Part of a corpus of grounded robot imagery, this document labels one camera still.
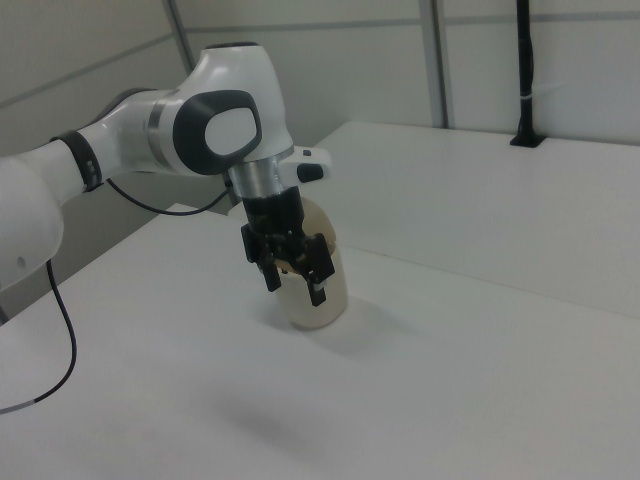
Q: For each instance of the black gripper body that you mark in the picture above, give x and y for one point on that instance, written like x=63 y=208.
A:
x=275 y=212

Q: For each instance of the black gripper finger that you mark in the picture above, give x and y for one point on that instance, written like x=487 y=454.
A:
x=272 y=272
x=319 y=280

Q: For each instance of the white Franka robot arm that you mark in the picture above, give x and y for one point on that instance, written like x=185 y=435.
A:
x=220 y=110

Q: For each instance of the small cream bin with lid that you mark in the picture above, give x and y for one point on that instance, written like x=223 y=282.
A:
x=325 y=310

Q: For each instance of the black stand pole with base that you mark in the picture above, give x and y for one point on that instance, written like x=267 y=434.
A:
x=526 y=90

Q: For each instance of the grey partition post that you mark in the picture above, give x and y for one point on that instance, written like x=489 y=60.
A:
x=442 y=65
x=181 y=35

